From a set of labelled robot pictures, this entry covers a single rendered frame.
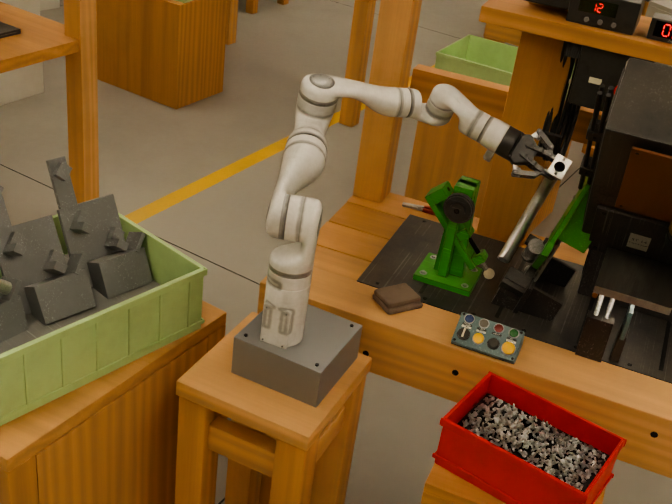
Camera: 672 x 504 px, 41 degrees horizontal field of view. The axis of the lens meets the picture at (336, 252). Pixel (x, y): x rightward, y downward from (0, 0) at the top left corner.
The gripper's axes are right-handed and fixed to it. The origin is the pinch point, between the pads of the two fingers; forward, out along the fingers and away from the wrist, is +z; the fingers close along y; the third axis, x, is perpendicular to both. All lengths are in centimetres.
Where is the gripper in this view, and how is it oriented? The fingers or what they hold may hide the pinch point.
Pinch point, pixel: (554, 168)
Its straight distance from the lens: 224.6
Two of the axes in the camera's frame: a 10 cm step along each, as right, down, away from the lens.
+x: 0.3, 2.0, 9.8
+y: 5.2, -8.4, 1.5
